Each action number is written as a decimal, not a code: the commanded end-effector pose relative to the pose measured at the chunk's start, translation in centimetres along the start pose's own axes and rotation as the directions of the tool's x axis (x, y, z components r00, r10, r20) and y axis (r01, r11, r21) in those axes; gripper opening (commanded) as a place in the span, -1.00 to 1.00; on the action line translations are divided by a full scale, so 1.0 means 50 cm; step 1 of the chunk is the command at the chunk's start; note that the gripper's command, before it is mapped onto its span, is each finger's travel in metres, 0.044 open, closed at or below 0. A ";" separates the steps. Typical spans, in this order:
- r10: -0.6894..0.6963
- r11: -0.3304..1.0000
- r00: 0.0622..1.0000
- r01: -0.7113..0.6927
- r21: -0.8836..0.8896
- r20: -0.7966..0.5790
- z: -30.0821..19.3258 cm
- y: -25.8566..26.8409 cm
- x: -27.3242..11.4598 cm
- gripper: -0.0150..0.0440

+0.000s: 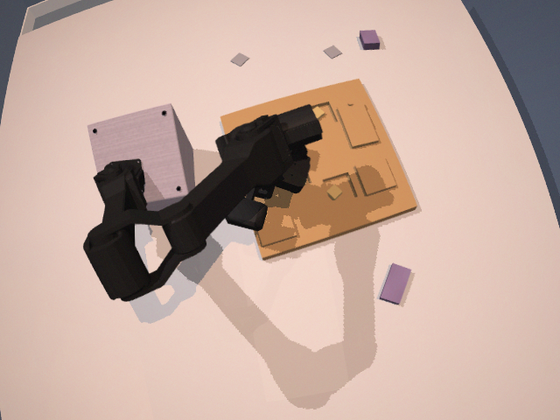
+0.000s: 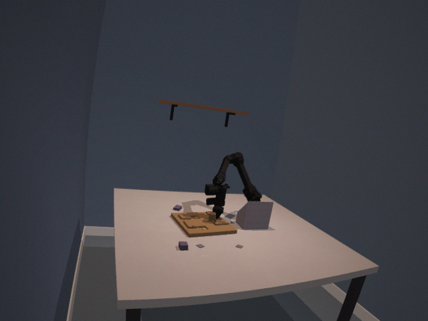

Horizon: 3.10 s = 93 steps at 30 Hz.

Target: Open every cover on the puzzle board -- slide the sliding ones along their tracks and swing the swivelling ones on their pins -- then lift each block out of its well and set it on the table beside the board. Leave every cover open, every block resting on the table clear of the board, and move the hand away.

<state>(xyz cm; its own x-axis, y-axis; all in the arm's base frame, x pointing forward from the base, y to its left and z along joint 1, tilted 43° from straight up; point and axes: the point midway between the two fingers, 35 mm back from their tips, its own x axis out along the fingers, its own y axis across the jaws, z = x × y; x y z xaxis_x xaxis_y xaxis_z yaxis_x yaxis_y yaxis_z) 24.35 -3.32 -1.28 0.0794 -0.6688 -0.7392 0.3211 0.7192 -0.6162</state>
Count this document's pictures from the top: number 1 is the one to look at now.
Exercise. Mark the orange square puzzle board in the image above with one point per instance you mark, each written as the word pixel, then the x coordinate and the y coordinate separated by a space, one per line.
pixel 355 154

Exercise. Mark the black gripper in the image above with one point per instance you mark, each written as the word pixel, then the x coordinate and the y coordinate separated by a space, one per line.
pixel 248 213

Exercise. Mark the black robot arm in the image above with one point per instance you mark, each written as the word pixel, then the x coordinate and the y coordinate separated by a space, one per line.
pixel 269 151

